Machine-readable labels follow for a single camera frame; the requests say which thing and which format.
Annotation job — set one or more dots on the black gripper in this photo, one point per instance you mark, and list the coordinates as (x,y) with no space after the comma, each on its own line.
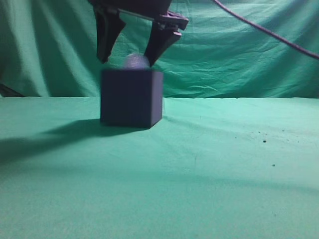
(162,36)

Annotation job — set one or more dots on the pale grey ball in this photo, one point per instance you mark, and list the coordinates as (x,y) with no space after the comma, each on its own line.
(136,61)

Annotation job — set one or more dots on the dark purple cube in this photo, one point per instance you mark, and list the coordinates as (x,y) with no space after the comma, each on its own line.
(131,98)

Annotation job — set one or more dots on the green backdrop cloth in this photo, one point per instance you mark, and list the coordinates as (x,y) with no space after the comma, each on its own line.
(48,49)

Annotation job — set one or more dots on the green table cloth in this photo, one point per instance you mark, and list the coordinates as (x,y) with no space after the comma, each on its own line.
(210,169)

